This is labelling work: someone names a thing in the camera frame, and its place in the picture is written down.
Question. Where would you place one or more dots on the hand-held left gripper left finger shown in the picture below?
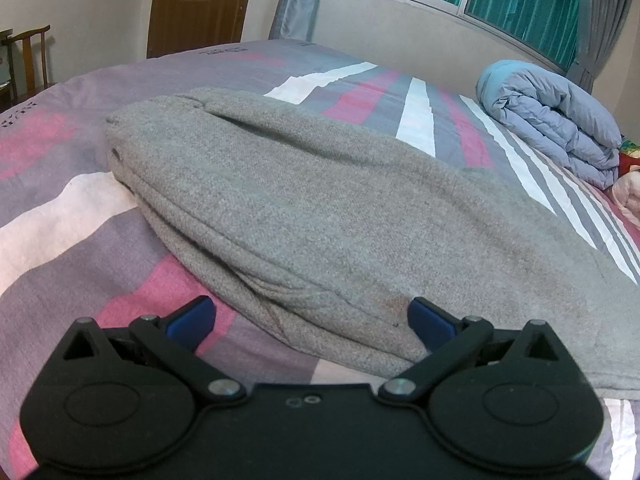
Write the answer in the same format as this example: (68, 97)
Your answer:
(192, 319)

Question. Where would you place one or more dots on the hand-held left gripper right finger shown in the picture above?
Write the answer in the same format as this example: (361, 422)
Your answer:
(429, 324)

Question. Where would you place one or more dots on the grey pants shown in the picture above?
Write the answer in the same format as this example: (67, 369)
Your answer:
(300, 210)

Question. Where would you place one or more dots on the striped bed sheet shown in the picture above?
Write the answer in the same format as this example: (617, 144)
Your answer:
(50, 240)

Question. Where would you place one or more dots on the folded blue-grey duvet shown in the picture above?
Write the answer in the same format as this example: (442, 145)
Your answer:
(545, 115)

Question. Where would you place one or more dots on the red patterned cloth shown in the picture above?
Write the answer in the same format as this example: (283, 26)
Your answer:
(631, 159)

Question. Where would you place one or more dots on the wooden chair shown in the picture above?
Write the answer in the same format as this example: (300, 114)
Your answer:
(35, 60)

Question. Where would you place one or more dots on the brown wooden door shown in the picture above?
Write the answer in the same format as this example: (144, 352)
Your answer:
(195, 10)

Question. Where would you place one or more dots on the window with green blinds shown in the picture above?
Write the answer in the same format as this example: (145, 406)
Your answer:
(525, 5)

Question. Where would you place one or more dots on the grey curtain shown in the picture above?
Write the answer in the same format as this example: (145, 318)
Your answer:
(300, 0)
(600, 20)

